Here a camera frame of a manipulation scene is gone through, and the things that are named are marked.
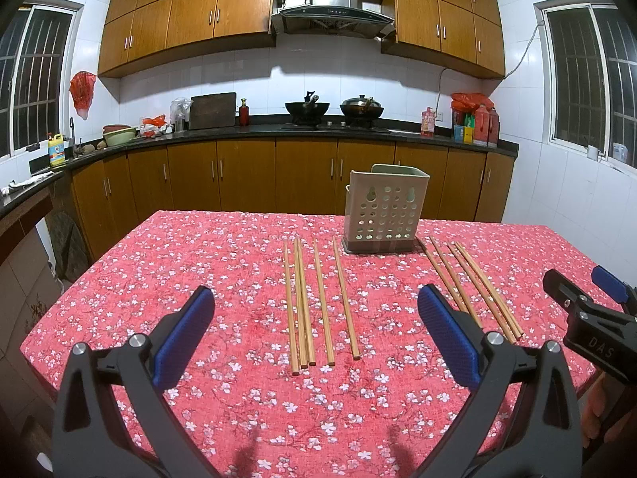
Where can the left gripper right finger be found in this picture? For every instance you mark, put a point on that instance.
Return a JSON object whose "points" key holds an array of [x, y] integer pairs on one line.
{"points": [[521, 418]]}

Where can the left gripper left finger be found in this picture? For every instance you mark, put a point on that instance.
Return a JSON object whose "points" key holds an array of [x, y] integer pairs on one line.
{"points": [[112, 418]]}

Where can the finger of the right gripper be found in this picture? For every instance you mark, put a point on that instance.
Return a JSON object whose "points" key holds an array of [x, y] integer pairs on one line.
{"points": [[619, 291], [575, 302]]}

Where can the black wok with utensils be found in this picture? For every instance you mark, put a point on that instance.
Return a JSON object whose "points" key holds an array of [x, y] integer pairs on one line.
{"points": [[309, 112]]}

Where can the person right hand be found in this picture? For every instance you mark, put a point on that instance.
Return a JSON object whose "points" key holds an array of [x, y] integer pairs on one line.
{"points": [[596, 402]]}

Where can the red floral tablecloth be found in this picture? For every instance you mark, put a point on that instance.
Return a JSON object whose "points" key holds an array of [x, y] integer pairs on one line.
{"points": [[238, 399]]}

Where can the red oil jug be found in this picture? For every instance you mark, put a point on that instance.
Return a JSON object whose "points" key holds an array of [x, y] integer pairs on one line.
{"points": [[487, 127]]}

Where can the beige perforated utensil holder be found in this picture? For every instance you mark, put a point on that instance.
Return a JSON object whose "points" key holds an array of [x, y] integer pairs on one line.
{"points": [[383, 209]]}

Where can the lower wooden cabinets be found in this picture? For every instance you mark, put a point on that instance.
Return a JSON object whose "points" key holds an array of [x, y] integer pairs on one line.
{"points": [[277, 175]]}

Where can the wooden cabinets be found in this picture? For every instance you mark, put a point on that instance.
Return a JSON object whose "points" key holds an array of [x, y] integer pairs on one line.
{"points": [[463, 35], [277, 175]]}

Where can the right window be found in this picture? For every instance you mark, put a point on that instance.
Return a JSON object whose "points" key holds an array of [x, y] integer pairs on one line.
{"points": [[593, 76]]}

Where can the window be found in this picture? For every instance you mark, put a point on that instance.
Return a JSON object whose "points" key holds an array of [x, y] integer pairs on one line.
{"points": [[593, 76], [33, 51]]}

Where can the red plastic bag on counter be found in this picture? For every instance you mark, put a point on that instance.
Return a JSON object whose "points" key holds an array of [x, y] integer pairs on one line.
{"points": [[468, 103]]}

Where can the pink bottle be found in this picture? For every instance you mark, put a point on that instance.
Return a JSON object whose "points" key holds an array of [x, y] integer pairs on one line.
{"points": [[428, 117]]}

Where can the yellow detergent bottle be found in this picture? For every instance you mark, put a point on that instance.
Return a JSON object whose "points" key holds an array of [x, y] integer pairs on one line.
{"points": [[56, 150]]}

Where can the green basin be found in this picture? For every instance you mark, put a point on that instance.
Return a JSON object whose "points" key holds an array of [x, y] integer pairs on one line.
{"points": [[120, 136]]}

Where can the orange plastic bag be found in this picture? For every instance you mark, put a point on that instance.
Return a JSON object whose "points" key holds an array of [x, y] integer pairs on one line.
{"points": [[153, 126]]}

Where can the black wok with lid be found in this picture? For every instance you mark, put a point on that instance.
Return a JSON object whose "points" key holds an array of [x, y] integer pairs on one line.
{"points": [[361, 111]]}

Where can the dark cutting board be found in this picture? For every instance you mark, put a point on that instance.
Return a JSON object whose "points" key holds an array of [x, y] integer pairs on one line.
{"points": [[213, 111]]}

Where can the red sauce bottle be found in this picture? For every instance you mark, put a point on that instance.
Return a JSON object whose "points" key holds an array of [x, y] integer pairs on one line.
{"points": [[243, 113]]}

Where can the hanging red plastic bag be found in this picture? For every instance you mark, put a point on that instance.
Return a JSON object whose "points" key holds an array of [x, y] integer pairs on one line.
{"points": [[81, 89]]}

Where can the left window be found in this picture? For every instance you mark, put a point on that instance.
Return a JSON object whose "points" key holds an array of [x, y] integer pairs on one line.
{"points": [[33, 51]]}

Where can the steel range hood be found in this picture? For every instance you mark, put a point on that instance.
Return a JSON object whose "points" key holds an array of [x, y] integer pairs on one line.
{"points": [[365, 19]]}

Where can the upper wooden cabinets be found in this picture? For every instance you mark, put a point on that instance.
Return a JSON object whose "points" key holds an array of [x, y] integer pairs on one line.
{"points": [[463, 35]]}

